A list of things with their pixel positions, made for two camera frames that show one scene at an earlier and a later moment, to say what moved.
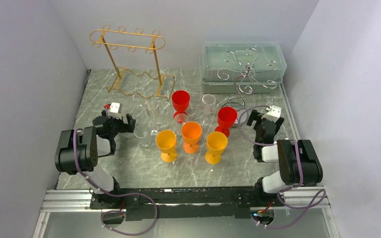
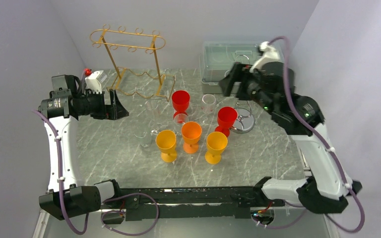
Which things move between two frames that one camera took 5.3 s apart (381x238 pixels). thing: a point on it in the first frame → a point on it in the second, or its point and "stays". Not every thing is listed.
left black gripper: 125,127 → 114,111
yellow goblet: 217,142 stays
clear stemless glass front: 144,134 stays
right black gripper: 255,116 → 226,83
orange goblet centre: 191,132 stays
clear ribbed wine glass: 179,119 stays
